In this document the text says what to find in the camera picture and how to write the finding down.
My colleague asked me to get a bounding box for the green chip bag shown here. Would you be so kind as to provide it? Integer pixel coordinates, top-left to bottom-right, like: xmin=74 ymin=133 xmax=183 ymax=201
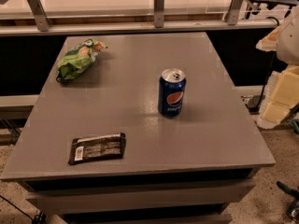
xmin=56 ymin=38 xmax=107 ymax=82

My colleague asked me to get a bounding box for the right metal shelf bracket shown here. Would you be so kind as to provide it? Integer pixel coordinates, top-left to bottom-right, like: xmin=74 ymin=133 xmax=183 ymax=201
xmin=225 ymin=0 xmax=243 ymax=25

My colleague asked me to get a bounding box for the blue pepsi can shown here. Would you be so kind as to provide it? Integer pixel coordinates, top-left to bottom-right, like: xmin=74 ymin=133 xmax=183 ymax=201
xmin=158 ymin=68 xmax=186 ymax=118

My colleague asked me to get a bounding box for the green handled tool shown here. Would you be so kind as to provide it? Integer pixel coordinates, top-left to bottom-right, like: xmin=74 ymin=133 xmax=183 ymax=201
xmin=277 ymin=181 xmax=299 ymax=200

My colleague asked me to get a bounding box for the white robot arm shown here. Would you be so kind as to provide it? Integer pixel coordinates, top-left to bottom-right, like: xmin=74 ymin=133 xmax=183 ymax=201
xmin=256 ymin=7 xmax=299 ymax=66

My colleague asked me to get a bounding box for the dark brown snack bar wrapper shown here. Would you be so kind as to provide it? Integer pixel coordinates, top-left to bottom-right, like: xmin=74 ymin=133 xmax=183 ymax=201
xmin=68 ymin=133 xmax=126 ymax=165

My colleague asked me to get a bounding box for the left metal shelf bracket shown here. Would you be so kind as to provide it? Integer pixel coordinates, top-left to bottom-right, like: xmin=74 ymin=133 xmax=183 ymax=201
xmin=27 ymin=0 xmax=50 ymax=32

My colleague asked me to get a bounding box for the middle metal shelf bracket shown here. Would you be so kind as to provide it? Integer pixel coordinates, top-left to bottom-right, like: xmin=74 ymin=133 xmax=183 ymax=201
xmin=154 ymin=0 xmax=164 ymax=28

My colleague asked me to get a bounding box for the black floor cable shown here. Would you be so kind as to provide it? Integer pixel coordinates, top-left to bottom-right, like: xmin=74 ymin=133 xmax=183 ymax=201
xmin=0 ymin=194 xmax=48 ymax=224

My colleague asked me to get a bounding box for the long grey shelf rail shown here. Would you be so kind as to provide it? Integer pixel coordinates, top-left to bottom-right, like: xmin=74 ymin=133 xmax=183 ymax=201
xmin=0 ymin=18 xmax=282 ymax=37

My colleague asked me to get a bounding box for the grey drawer cabinet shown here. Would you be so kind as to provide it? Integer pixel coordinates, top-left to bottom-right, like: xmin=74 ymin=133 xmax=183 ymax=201
xmin=2 ymin=33 xmax=275 ymax=224

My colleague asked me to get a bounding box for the metal shelf bracket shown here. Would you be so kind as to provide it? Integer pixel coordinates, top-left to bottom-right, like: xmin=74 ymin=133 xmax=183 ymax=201
xmin=154 ymin=0 xmax=164 ymax=28
xmin=225 ymin=0 xmax=243 ymax=25
xmin=27 ymin=0 xmax=50 ymax=32

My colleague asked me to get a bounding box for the upper grey drawer front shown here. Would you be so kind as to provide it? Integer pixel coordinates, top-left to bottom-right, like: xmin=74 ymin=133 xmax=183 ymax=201
xmin=27 ymin=178 xmax=255 ymax=215

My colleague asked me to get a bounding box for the yellow foam block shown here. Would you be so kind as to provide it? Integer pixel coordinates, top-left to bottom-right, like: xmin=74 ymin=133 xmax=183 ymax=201
xmin=257 ymin=65 xmax=299 ymax=129

